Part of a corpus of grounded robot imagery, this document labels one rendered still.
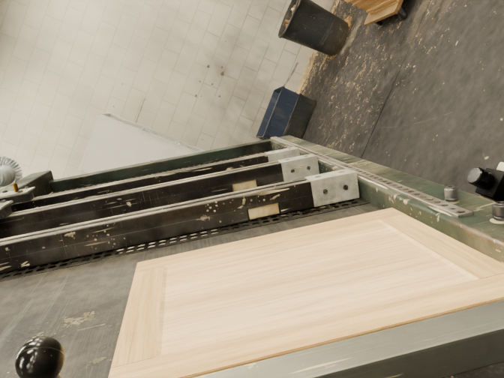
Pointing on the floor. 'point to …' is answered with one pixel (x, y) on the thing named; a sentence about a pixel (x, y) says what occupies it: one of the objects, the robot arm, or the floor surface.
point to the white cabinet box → (128, 145)
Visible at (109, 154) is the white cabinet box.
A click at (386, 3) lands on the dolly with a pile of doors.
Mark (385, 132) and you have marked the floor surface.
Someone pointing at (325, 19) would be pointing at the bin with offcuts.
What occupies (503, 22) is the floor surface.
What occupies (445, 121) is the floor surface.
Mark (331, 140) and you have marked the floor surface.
